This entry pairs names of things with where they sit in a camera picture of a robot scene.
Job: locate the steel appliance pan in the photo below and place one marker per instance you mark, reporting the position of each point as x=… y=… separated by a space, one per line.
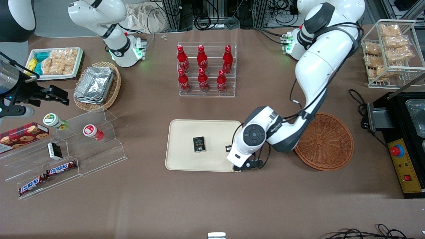
x=416 y=113

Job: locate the black heating appliance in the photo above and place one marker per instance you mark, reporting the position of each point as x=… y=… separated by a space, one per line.
x=391 y=116

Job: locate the clear acrylic tiered shelf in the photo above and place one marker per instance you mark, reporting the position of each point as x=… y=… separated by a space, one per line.
x=99 y=152

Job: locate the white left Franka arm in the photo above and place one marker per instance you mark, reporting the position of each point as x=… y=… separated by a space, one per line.
x=318 y=66

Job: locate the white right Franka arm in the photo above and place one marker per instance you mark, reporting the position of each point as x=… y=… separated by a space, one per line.
x=99 y=16

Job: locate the red tartan cookie box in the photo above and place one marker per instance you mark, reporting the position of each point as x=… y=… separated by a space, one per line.
x=23 y=136

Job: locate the brown round wicker basket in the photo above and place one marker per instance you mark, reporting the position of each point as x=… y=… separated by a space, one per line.
x=328 y=146

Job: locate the yellow control panel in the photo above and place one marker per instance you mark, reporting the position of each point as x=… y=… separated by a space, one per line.
x=410 y=172

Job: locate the yellow snack packet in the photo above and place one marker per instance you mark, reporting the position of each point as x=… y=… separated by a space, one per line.
x=31 y=63

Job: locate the aluminium foil tray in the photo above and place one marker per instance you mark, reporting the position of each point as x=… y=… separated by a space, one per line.
x=94 y=83
x=79 y=98

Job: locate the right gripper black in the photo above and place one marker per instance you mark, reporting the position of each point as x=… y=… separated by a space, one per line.
x=26 y=89

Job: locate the green sunflower lidded cup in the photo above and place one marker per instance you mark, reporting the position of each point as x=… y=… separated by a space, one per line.
x=52 y=120

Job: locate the white silver device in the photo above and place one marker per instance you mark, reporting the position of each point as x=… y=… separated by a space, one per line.
x=216 y=235

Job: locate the clear-wrapped rice cracker bag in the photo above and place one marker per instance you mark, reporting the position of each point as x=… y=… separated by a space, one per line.
x=58 y=67
x=382 y=72
x=46 y=65
x=396 y=41
x=400 y=53
x=372 y=49
x=69 y=68
x=390 y=30
x=71 y=53
x=372 y=61
x=56 y=54

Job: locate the teal snack packet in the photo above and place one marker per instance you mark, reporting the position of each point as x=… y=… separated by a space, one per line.
x=38 y=68
x=42 y=54

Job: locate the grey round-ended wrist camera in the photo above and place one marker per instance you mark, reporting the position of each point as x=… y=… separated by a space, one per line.
x=16 y=111

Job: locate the white rectangular snack tray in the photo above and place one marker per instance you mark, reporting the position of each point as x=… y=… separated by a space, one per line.
x=78 y=63

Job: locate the red strawberry yogurt cup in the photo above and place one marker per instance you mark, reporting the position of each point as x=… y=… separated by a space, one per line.
x=90 y=130

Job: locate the white cloth bag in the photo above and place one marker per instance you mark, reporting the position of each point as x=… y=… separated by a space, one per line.
x=146 y=16

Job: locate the clear acrylic bottle rack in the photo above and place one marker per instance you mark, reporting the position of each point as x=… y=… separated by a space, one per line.
x=212 y=94

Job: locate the small black snack pack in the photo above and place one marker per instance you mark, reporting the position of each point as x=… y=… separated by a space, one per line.
x=199 y=144

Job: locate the cream plastic serving tray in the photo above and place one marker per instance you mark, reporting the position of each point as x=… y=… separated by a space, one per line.
x=186 y=156

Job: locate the Snickers chocolate bar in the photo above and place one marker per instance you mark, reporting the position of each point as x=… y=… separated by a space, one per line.
x=32 y=185
x=61 y=168

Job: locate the light wicker oval basket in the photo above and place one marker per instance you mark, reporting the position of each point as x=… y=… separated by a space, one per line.
x=114 y=89

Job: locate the red Coca-Cola bottle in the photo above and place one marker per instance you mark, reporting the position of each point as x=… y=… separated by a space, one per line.
x=183 y=83
x=221 y=83
x=227 y=59
x=203 y=82
x=202 y=57
x=182 y=58

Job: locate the black box with white side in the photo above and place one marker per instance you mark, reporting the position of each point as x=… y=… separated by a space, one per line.
x=54 y=150

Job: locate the red emergency stop button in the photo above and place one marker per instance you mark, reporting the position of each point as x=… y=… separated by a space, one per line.
x=397 y=151

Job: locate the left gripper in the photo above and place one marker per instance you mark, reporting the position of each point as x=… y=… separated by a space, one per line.
x=227 y=148

